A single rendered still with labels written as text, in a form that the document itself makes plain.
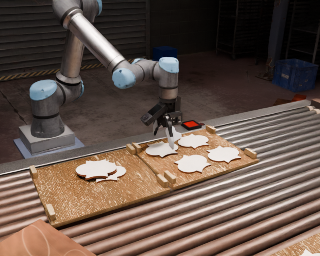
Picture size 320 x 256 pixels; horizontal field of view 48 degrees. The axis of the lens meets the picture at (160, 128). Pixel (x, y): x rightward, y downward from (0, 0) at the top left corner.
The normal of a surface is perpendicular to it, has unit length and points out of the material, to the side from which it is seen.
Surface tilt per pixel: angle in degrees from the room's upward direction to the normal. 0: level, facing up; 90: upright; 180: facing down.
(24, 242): 0
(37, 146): 90
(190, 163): 0
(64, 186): 0
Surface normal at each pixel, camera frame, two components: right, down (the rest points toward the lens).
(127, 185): 0.02, -0.91
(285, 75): -0.89, 0.18
